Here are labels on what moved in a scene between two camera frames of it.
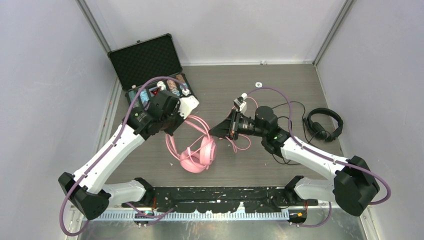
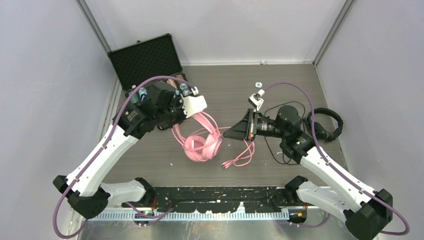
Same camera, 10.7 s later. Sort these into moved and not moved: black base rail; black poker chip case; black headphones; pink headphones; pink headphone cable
Moved: pink headphone cable; pink headphones
Not moved: black poker chip case; black headphones; black base rail
